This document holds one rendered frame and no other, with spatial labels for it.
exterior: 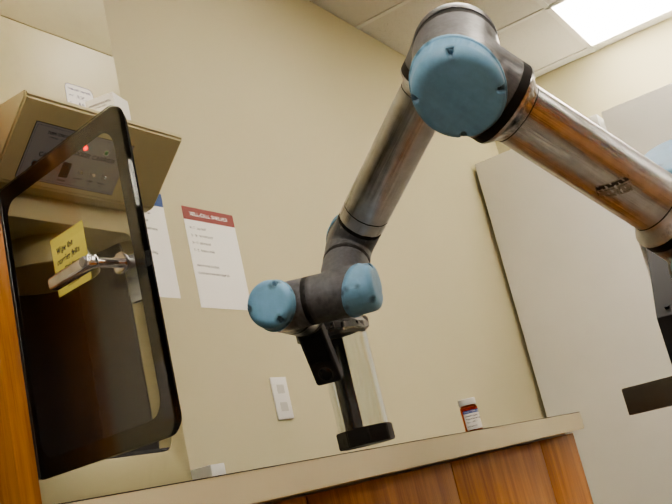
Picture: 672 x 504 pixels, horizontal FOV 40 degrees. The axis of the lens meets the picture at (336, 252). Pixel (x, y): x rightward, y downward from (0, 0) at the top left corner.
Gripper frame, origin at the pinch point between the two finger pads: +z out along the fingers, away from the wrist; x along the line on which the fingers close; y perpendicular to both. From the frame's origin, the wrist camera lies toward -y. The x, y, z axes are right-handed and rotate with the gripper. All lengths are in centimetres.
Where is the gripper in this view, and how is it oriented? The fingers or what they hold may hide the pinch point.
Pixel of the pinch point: (341, 335)
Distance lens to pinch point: 168.8
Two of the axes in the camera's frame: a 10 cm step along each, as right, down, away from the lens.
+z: 3.0, 1.6, 9.4
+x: -9.2, 2.9, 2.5
